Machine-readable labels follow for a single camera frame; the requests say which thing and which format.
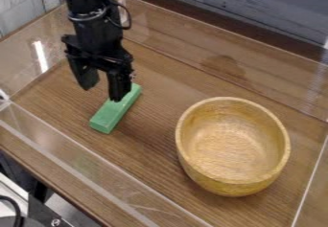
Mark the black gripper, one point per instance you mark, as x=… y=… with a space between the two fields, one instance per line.
x=95 y=50

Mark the green rectangular block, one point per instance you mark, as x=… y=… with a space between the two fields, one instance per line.
x=111 y=112

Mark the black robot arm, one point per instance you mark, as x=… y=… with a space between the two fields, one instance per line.
x=90 y=5

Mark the brown wooden bowl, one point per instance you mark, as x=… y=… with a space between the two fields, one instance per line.
x=233 y=146

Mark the black metal stand base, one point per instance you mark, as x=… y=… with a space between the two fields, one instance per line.
x=40 y=213

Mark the clear acrylic tray wall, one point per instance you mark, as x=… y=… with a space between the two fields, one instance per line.
x=122 y=176

